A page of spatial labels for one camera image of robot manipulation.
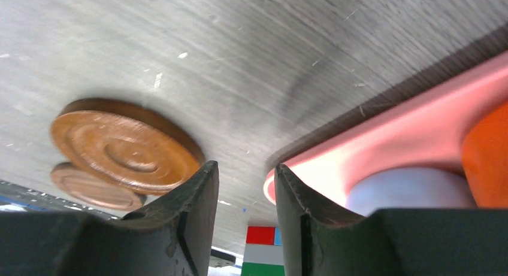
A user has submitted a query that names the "colourful cube block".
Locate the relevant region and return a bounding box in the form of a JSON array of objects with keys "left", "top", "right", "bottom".
[{"left": 241, "top": 226, "right": 285, "bottom": 276}]

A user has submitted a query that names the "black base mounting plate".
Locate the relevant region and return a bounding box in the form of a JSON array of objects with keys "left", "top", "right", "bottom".
[{"left": 1, "top": 180, "right": 119, "bottom": 220}]

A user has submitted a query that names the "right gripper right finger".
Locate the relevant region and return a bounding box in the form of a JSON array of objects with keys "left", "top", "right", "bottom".
[{"left": 274, "top": 164, "right": 507, "bottom": 275}]

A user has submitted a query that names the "pink plastic tray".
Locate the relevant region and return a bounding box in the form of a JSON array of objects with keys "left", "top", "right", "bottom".
[{"left": 285, "top": 53, "right": 507, "bottom": 205}]

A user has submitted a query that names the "dark walnut wooden coaster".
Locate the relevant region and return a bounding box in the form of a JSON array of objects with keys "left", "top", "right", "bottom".
[{"left": 50, "top": 162, "right": 147, "bottom": 212}]

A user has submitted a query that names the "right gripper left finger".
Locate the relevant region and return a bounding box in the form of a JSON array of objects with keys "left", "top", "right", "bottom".
[{"left": 1, "top": 161, "right": 219, "bottom": 275}]

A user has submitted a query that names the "orange ceramic mug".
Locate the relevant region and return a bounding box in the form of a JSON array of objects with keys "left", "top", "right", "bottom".
[{"left": 461, "top": 103, "right": 507, "bottom": 209}]

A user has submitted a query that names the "white ceramic mug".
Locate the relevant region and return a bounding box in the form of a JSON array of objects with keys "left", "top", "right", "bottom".
[{"left": 345, "top": 167, "right": 477, "bottom": 216}]

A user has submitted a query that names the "brown wooden coaster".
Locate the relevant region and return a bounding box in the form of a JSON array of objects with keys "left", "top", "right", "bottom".
[{"left": 50, "top": 98, "right": 205, "bottom": 195}]

